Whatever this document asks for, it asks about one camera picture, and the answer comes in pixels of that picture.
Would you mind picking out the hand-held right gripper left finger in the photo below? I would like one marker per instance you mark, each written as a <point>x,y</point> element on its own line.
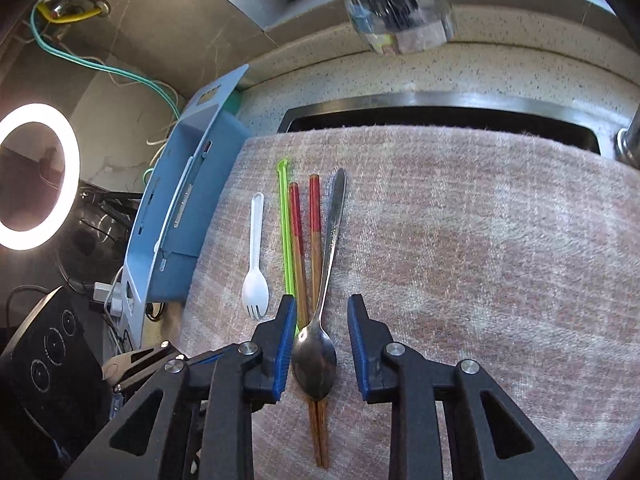
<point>285,345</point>

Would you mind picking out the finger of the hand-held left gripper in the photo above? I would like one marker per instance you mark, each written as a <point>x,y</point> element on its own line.
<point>145,357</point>

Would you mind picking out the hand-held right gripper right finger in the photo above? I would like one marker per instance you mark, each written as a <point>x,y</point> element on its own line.
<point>357,345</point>

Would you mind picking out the metal spoon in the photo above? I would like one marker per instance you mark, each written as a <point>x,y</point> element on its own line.
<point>315,360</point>

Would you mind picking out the white plastic spork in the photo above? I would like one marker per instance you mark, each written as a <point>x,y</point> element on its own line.
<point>255,260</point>

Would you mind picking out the green plastic stick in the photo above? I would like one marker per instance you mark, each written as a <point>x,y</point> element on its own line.
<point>286,230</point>

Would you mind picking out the black induction cooker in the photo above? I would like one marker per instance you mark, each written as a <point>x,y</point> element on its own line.
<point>45,370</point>

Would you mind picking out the pink plaid cloth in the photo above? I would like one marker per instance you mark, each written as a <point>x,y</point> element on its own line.
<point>450,285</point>

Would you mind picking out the blue plastic drain basket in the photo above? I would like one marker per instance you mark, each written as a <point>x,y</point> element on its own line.
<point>170,220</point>

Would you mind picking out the flexible faucet sprayer head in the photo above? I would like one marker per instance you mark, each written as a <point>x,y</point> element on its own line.
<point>395,0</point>

